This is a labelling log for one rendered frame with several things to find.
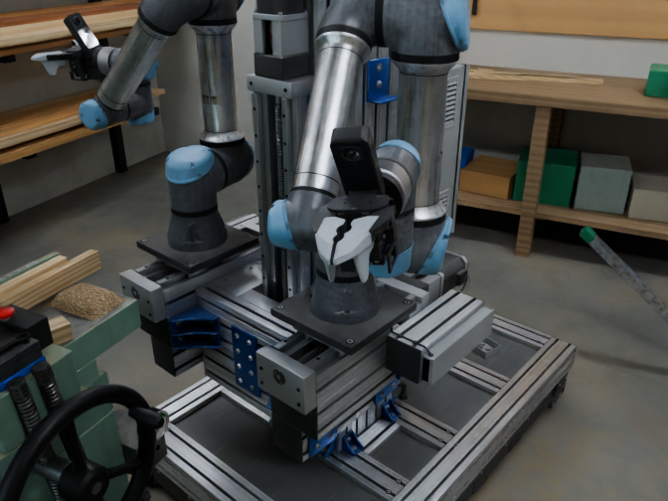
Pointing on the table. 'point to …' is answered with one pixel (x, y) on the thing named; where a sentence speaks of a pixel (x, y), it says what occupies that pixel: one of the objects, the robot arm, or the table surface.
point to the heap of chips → (86, 301)
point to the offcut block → (61, 330)
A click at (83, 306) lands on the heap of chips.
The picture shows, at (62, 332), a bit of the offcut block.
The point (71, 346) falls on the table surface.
